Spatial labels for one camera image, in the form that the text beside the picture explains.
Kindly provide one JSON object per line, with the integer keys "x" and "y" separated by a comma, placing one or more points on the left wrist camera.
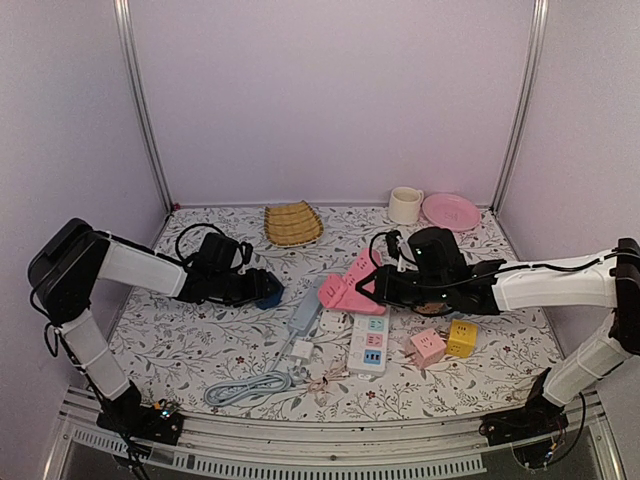
{"x": 218, "y": 252}

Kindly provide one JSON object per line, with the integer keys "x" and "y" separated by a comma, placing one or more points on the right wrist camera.
{"x": 437, "y": 255}

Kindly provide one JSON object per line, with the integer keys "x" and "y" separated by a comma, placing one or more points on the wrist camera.
{"x": 437, "y": 255}
{"x": 218, "y": 252}

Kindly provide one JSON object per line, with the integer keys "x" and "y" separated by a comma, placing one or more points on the beige cube socket adapter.
{"x": 432, "y": 309}

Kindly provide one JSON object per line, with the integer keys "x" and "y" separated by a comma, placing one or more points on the pink triangular power strip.
{"x": 339, "y": 292}

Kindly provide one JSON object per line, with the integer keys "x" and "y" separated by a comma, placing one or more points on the woven bamboo tray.
{"x": 292, "y": 225}

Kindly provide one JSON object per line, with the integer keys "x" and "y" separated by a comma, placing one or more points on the cream ceramic mug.
{"x": 404, "y": 205}

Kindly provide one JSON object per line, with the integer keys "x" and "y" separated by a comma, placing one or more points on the grey-blue small power strip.
{"x": 305, "y": 314}

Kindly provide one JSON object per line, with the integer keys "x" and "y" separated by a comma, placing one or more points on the dark blue cube adapter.
{"x": 270, "y": 301}

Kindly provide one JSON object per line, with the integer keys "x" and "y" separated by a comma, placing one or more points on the right aluminium frame post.
{"x": 533, "y": 56}

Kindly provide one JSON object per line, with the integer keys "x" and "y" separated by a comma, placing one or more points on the pink plate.
{"x": 451, "y": 211}

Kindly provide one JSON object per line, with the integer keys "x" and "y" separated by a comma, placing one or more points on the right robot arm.
{"x": 604, "y": 286}

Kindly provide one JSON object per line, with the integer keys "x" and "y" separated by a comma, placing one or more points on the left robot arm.
{"x": 80, "y": 262}

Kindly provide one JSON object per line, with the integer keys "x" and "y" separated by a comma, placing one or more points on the front aluminium rail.
{"x": 220, "y": 447}

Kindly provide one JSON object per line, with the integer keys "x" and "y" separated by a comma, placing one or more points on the yellow cube socket adapter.
{"x": 462, "y": 339}

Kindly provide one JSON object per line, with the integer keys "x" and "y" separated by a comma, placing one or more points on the aluminium frame post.
{"x": 130, "y": 55}
{"x": 533, "y": 56}

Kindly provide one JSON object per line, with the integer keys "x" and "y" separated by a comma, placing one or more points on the pink cube socket adapter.
{"x": 425, "y": 348}

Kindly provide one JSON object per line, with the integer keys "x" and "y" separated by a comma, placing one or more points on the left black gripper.
{"x": 257, "y": 287}

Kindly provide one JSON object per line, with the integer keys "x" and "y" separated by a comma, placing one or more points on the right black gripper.
{"x": 389, "y": 286}

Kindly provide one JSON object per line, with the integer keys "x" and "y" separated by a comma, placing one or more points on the left aluminium frame post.
{"x": 130, "y": 55}

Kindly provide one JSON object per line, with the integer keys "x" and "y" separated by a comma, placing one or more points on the floral tablecloth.
{"x": 175, "y": 351}

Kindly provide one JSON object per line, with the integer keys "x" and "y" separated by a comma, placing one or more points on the white power strip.
{"x": 368, "y": 346}

